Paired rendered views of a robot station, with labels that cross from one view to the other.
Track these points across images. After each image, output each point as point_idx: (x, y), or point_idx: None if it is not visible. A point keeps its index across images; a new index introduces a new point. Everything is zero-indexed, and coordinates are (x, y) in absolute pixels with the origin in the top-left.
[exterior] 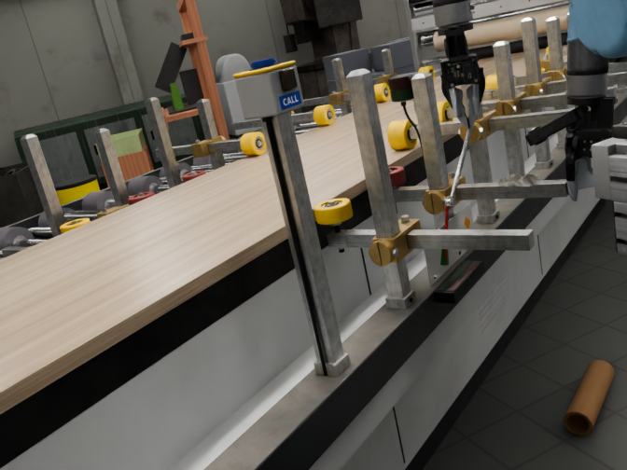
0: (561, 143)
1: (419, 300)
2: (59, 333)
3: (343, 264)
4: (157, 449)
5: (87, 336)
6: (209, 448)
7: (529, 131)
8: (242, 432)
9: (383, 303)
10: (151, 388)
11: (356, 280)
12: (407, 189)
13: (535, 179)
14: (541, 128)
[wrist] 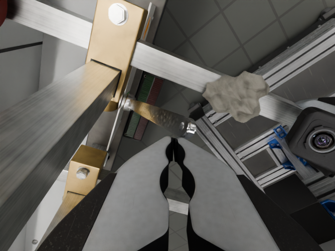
0: None
1: (113, 149)
2: None
3: (5, 91)
4: (18, 237)
5: None
6: (36, 215)
7: (306, 148)
8: (45, 207)
9: (65, 69)
10: None
11: (25, 66)
12: (27, 25)
13: (260, 96)
14: (330, 170)
